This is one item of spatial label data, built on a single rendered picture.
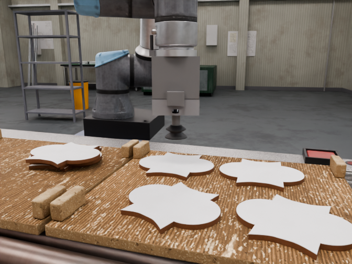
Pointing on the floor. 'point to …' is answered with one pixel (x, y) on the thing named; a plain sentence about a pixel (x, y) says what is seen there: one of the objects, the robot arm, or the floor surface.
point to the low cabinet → (207, 78)
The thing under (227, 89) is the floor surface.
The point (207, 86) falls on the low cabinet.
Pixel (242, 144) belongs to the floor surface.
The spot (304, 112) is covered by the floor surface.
